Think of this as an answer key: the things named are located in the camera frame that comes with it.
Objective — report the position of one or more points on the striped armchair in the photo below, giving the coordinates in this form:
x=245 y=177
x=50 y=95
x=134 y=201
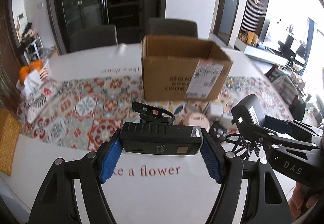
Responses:
x=291 y=90

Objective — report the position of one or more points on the right hand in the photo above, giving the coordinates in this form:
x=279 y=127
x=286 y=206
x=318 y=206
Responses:
x=297 y=200

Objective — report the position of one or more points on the black bike light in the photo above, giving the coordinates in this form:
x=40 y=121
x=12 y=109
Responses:
x=156 y=133

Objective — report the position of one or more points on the white basket of oranges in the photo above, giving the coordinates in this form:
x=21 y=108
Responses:
x=42 y=67

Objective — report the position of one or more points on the brown cardboard box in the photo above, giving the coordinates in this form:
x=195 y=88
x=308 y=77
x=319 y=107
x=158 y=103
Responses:
x=182 y=68

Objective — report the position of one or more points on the white rectangular charger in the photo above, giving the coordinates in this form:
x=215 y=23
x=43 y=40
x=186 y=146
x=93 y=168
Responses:
x=214 y=111

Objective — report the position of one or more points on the black power adapter with cable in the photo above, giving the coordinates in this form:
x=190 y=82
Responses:
x=247 y=110

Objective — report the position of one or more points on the white low tv cabinet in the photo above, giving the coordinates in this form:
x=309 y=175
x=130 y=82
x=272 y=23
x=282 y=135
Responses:
x=278 y=56

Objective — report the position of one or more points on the patterned floral table runner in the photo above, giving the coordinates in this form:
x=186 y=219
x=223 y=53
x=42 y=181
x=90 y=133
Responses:
x=84 y=113

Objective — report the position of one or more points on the patterned tissue pack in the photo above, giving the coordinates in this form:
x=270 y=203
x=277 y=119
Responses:
x=36 y=95

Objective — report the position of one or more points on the yellow woven mat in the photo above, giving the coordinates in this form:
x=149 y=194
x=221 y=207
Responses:
x=9 y=132

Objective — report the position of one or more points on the dark grey right chair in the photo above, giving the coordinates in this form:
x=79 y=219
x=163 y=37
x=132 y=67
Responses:
x=171 y=26

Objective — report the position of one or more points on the black round plug adapter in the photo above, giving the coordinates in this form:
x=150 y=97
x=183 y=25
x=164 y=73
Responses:
x=217 y=132

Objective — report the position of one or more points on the dark grey chair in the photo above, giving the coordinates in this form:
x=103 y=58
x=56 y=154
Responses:
x=93 y=37
x=171 y=26

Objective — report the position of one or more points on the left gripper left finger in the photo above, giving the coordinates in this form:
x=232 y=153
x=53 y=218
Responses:
x=56 y=199

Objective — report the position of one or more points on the dark grey left chair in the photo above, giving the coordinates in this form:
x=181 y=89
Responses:
x=93 y=37

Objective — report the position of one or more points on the white shelf with clutter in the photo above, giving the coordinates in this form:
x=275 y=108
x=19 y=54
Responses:
x=30 y=42

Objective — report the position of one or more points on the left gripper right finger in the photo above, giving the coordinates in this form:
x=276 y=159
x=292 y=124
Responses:
x=265 y=201

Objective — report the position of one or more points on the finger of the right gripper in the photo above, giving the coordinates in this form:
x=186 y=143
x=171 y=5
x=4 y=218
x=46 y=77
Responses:
x=295 y=129
x=255 y=135

